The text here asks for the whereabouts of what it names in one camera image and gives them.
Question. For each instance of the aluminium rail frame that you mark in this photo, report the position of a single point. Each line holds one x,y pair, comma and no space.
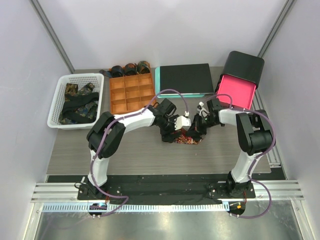
280,190

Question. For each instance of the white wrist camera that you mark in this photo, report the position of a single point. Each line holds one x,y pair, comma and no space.
201,110
182,121

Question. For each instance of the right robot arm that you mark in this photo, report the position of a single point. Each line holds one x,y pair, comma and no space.
255,138

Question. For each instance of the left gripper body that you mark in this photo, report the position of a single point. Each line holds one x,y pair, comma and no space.
166,126

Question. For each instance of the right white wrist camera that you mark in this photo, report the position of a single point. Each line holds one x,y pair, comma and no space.
201,110

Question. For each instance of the black tie in basket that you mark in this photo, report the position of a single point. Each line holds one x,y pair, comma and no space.
80,109

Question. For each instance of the multicoloured plaid tie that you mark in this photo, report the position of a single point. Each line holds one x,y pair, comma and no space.
183,139

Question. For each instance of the orange compartment tray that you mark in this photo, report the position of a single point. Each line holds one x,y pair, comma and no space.
131,93

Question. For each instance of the rolled brown floral tie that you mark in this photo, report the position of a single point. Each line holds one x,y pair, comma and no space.
130,69

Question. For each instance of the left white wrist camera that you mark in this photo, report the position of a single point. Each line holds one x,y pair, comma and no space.
182,121

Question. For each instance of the black pink drawer cabinet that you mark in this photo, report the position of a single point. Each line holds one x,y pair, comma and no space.
239,79

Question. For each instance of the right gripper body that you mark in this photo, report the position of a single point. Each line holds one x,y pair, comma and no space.
201,124

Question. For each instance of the dark floral tie in basket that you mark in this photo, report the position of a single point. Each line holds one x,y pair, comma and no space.
73,90

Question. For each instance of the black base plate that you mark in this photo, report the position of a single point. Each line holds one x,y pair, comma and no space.
159,189

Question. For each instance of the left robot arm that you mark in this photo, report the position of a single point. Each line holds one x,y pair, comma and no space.
106,135

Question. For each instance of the white slotted cable duct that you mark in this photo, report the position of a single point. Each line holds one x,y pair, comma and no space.
97,207

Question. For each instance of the teal tray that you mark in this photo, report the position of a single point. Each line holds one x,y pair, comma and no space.
157,85

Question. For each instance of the black notebook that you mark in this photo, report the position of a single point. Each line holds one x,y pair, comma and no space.
187,79

